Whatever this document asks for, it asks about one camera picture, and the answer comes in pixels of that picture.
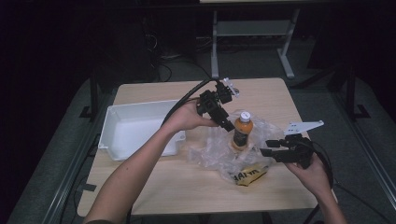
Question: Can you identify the person's left hand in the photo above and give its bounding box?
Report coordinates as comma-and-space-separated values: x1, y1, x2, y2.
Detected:
162, 101, 219, 135

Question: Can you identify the clear plastic bag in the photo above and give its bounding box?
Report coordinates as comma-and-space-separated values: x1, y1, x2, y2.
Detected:
187, 108, 286, 183

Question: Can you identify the aluminium rail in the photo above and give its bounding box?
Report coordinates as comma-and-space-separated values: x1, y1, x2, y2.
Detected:
41, 92, 108, 224
330, 90, 396, 202

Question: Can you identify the white plastic bin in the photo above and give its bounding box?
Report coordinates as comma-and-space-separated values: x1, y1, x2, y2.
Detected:
98, 99, 187, 161

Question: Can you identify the person's right hand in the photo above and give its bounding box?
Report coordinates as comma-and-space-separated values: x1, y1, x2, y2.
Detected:
284, 154, 332, 198

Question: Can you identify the yellow snack packet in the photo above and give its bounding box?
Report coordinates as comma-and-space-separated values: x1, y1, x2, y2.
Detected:
232, 165, 269, 187

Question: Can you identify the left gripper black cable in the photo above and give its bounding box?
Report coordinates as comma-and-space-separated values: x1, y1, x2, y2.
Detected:
162, 77, 219, 125

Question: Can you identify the black metal stand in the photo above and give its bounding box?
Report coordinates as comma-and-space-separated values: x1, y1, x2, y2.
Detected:
345, 66, 372, 120
78, 71, 101, 120

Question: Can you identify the white desk frame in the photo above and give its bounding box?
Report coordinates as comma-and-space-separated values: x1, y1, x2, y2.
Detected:
199, 0, 302, 80

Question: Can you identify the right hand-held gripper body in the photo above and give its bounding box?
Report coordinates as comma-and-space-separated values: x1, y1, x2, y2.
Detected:
279, 120, 325, 170

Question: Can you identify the floor cables bundle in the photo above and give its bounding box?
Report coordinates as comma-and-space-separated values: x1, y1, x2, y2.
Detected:
144, 32, 213, 82

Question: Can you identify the orange drink bottle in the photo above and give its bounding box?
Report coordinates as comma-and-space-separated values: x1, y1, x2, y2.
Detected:
233, 111, 254, 149

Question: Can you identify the black tape strip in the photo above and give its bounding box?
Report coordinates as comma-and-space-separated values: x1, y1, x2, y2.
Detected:
76, 183, 98, 193

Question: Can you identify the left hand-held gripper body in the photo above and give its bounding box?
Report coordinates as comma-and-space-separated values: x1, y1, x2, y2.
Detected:
195, 77, 241, 118

